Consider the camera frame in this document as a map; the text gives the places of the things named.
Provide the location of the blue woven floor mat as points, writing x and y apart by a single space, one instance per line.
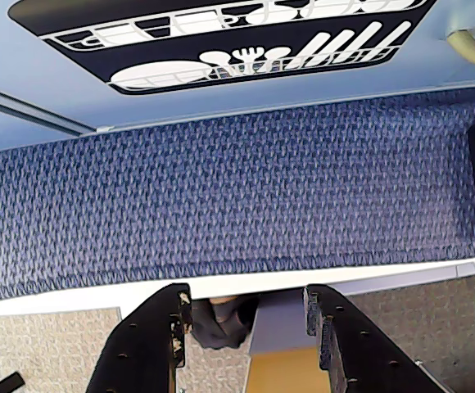
229 196

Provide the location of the yellow wooden board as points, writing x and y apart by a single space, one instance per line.
282 372

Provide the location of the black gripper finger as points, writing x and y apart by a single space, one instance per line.
356 352
143 352

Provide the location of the black bar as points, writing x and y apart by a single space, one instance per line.
8 382

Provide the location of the dark grey fabric object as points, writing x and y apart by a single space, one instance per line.
221 323

